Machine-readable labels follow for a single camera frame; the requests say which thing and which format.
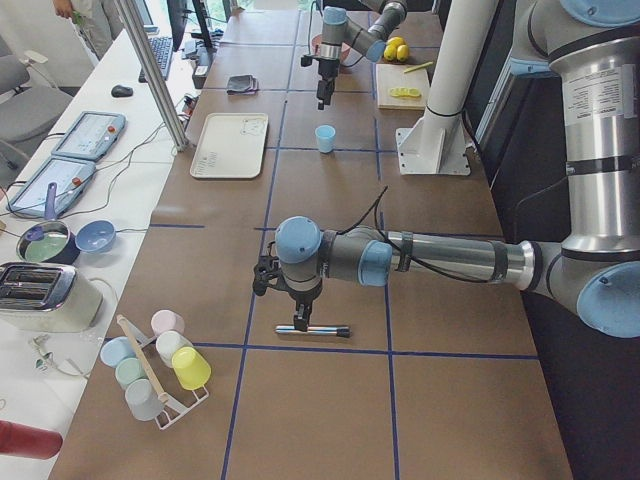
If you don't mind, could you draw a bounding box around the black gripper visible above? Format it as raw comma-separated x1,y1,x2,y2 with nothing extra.
300,54,340,110
252,255,320,332

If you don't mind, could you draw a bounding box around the steel muddler black handle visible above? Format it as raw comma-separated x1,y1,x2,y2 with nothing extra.
275,325,351,338

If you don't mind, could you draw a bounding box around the light blue plastic cup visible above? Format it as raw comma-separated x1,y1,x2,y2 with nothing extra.
315,124,336,154

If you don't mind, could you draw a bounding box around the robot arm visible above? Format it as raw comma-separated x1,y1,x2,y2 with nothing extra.
253,1,639,338
301,0,408,110

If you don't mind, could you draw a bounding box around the pink bowl of ice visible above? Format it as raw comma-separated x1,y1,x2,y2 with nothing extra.
311,34,351,69

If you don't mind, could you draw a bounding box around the yellow cup on rack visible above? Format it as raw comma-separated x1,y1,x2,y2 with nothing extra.
171,346,212,391

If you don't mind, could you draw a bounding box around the white cup on rack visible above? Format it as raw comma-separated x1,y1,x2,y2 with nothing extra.
155,330,193,369

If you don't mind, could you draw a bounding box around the pink cup on rack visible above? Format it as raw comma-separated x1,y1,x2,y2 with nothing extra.
150,309,185,337

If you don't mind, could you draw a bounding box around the grey cup on rack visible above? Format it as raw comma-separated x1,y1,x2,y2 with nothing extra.
125,378,164,421

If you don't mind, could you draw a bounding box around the green cup on rack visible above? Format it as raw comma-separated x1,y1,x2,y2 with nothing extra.
115,357,147,390

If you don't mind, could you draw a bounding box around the blue cup on rack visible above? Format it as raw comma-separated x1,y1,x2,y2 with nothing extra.
100,336,136,368

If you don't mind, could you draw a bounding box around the wooden cutting board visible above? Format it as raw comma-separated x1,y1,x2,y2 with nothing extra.
376,64,430,110

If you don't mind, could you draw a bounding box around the folded grey cloth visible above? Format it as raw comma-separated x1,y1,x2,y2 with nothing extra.
226,74,259,95

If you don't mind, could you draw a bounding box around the whole yellow lemon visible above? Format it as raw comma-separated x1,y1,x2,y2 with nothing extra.
383,37,405,62

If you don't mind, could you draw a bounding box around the cream bear serving tray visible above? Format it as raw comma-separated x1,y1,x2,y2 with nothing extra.
190,113,269,179

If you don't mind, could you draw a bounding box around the yellow plastic knife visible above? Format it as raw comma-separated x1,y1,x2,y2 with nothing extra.
403,61,435,74

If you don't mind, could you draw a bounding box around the black keyboard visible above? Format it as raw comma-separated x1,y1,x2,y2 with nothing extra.
147,36,174,80

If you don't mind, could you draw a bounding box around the black computer mouse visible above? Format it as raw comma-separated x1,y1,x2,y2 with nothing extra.
111,84,134,98

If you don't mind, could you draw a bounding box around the blue bowl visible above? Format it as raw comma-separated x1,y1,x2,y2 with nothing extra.
75,220,116,253

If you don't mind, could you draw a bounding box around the teach pendant far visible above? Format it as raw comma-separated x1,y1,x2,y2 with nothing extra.
52,111,127,162

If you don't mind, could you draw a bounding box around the teach pendant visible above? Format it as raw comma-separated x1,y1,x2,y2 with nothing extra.
7,156,96,218
52,111,127,162

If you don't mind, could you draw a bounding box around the white toaster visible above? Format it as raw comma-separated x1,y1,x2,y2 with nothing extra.
1,262,103,333

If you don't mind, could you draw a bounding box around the teach pendant near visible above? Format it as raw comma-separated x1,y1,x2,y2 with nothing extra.
7,156,96,218

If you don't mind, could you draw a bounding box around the blue saucepan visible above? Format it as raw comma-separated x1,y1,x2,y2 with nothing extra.
16,182,80,265

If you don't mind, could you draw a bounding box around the red bottle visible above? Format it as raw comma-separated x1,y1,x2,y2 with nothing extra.
1,420,63,460

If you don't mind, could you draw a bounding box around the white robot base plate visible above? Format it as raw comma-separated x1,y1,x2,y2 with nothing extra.
395,110,471,176

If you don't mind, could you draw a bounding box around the white wire cup rack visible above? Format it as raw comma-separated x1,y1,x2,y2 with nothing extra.
116,314,210,431

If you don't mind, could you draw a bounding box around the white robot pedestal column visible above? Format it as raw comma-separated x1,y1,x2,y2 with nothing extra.
425,0,498,118

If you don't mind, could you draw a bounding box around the aluminium frame post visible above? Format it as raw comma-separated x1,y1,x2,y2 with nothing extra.
115,0,189,152

